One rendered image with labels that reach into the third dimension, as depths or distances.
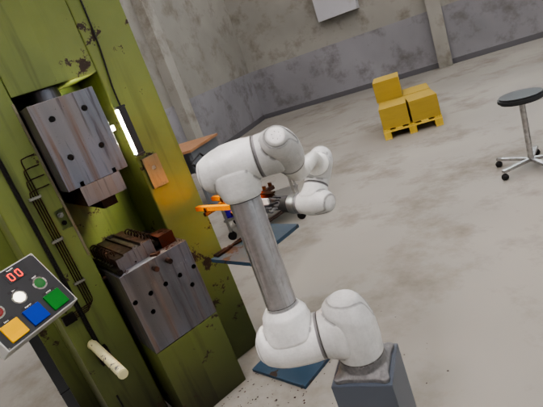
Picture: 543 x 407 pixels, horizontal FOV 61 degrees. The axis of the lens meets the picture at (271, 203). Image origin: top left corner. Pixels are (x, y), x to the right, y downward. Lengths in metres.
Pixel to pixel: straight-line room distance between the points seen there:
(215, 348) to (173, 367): 0.25
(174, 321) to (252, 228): 1.17
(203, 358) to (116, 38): 1.71
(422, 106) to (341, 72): 5.80
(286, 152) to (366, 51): 10.77
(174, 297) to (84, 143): 0.87
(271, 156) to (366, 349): 0.67
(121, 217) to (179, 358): 0.89
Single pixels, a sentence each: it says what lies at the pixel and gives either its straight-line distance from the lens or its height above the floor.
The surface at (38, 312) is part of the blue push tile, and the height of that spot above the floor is 1.01.
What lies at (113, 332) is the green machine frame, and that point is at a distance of 2.58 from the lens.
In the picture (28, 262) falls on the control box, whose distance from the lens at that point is 2.20.
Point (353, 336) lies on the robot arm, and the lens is 1.49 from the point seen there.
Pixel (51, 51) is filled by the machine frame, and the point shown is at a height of 1.97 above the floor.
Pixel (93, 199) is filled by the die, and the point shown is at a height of 1.29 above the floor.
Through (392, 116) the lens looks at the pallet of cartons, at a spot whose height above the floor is 0.30.
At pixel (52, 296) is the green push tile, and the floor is 1.02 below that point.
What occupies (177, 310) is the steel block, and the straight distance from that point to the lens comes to 2.46.
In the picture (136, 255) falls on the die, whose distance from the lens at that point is 2.38.
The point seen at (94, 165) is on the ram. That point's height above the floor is 1.43.
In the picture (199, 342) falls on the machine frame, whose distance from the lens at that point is 2.58.
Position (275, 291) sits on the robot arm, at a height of 0.97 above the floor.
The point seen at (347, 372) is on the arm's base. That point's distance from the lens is 1.61.
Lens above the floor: 1.64
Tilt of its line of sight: 17 degrees down
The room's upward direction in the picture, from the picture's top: 20 degrees counter-clockwise
